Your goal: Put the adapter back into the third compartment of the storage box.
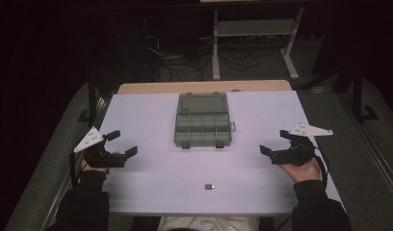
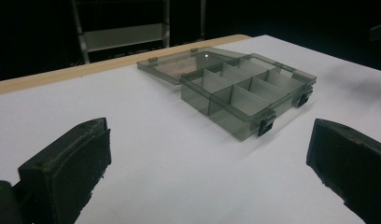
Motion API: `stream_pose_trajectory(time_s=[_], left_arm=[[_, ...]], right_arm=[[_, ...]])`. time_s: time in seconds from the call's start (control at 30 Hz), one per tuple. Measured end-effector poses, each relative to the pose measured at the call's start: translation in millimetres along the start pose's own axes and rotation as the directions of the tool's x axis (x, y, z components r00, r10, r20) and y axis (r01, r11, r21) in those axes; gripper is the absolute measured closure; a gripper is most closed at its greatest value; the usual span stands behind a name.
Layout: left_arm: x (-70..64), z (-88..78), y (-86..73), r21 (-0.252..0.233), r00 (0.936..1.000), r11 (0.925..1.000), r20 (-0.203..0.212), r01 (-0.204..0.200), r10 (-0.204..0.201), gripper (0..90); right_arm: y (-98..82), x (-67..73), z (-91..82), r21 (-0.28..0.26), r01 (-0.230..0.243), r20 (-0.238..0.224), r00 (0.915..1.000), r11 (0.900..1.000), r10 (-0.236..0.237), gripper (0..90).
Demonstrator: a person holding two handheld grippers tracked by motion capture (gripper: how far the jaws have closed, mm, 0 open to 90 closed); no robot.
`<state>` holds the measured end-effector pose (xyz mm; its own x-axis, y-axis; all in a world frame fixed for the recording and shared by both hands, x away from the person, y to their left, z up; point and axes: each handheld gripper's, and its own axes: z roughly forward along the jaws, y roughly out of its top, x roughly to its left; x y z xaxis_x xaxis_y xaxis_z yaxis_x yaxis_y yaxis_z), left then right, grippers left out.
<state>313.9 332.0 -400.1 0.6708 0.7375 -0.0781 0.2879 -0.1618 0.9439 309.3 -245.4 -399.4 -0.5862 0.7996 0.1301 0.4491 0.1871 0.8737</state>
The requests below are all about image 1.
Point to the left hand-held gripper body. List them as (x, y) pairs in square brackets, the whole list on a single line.
[(103, 158)]

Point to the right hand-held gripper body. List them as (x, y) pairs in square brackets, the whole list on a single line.
[(295, 153)]

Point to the person's left hand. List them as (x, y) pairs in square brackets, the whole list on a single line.
[(94, 169)]

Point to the person's right hand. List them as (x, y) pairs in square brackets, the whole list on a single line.
[(302, 172)]

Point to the black metal stand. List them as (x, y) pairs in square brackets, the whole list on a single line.
[(92, 102), (358, 96)]

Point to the small grey metal piece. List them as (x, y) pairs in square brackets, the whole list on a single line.
[(209, 186)]

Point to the grey plastic organizer box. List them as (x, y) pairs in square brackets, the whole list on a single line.
[(202, 120)]

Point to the wooden table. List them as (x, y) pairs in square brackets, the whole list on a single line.
[(204, 86)]

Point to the person's white shirt torso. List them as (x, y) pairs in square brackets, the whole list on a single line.
[(210, 224)]

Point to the white metal desk frame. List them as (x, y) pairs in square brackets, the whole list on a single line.
[(254, 29)]

